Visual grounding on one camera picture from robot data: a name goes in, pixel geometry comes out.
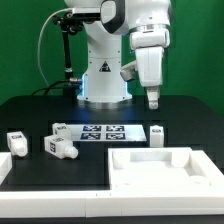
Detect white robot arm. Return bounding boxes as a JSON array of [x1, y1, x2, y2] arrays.
[[64, 0, 172, 109]]

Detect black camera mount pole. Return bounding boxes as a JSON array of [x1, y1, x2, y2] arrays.
[[53, 12, 83, 97]]

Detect white obstacle fence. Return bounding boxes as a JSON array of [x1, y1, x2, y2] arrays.
[[0, 191, 224, 218]]

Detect black cables on table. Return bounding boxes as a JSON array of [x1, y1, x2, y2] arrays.
[[31, 76, 84, 98]]

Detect white square table top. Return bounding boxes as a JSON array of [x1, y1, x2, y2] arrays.
[[108, 147, 224, 191]]

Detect grey cable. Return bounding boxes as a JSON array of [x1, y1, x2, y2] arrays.
[[36, 8, 72, 95]]

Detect white sheet with tags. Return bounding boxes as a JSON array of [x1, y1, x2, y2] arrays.
[[68, 124, 146, 142]]

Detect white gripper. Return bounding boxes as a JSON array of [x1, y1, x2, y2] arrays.
[[135, 47, 164, 110]]

